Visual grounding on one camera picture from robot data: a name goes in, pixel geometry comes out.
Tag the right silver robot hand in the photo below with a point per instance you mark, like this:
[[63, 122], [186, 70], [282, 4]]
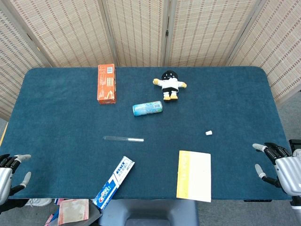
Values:
[[287, 171]]

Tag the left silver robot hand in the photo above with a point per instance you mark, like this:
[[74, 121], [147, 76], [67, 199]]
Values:
[[5, 179]]

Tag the small white cap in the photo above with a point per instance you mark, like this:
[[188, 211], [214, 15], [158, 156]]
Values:
[[208, 133]]

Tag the clear glass test tube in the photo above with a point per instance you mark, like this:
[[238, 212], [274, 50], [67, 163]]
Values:
[[122, 139]]

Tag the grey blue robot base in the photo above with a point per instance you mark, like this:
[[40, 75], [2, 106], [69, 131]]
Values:
[[150, 214]]

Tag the black device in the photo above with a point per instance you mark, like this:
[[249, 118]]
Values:
[[295, 144]]

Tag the white sneaker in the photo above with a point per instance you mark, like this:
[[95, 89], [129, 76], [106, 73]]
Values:
[[38, 202]]

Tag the orange pink packet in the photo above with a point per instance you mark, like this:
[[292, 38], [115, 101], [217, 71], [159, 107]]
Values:
[[73, 212]]

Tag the dark blue table cloth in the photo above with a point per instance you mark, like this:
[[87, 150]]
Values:
[[70, 122]]

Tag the yellow and white book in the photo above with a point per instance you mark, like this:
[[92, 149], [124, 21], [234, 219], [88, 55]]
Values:
[[195, 176]]

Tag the blue white toothpaste box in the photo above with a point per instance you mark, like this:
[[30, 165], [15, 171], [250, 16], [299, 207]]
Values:
[[115, 181]]

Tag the orange cardboard box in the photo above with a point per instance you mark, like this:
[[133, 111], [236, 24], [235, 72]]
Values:
[[107, 84]]

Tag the black and white plush doll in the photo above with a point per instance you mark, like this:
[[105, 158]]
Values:
[[169, 83]]

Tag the light blue drink can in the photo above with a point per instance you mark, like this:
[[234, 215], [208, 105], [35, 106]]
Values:
[[147, 108]]

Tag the woven folding screen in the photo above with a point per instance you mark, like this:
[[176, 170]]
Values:
[[136, 30]]

